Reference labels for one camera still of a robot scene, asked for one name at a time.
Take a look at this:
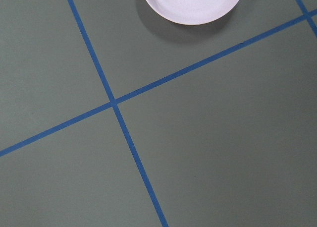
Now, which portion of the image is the pink plate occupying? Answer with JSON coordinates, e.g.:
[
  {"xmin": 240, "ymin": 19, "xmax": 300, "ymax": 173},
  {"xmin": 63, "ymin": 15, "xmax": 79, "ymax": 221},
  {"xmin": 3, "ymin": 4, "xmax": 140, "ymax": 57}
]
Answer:
[{"xmin": 146, "ymin": 0, "xmax": 239, "ymax": 25}]

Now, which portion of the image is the brown paper table cover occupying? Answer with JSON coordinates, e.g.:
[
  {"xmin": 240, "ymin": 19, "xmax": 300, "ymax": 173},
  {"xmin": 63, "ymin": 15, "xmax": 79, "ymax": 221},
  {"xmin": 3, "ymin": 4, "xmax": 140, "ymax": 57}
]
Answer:
[{"xmin": 0, "ymin": 0, "xmax": 317, "ymax": 227}]

